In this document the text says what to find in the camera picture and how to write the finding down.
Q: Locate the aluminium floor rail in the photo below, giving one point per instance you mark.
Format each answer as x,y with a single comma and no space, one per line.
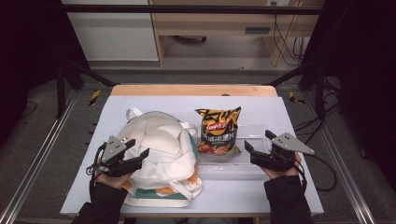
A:
34,165
345,168

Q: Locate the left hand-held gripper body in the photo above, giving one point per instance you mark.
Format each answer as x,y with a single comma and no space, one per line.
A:
113,155

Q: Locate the wooden desk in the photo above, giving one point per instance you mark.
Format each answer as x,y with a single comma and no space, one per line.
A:
218,23

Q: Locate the person's right hand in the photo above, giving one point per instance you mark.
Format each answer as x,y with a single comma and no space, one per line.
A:
280,173

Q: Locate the white canvas bag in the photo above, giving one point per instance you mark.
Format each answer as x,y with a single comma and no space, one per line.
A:
158,137

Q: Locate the clear plastic tray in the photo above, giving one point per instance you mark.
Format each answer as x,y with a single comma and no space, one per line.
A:
249,140

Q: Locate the black metal stand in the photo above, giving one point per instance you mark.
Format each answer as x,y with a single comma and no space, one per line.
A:
65,84
313,81

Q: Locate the white cabinet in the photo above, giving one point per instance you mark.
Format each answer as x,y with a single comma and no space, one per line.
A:
115,34

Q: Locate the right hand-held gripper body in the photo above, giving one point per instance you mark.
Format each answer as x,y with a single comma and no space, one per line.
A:
280,155

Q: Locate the dark curtain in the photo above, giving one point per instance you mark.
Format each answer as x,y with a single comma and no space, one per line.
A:
364,77
28,46

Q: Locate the black orange chips packet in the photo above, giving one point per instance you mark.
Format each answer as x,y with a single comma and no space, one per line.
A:
219,130

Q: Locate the black metal crossbar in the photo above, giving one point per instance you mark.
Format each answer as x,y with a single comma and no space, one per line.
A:
186,9

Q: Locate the person's left hand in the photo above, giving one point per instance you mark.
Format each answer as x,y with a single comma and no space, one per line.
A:
113,182

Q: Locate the yellow black tape strip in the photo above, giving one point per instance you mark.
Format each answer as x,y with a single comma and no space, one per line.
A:
94,97
294,98

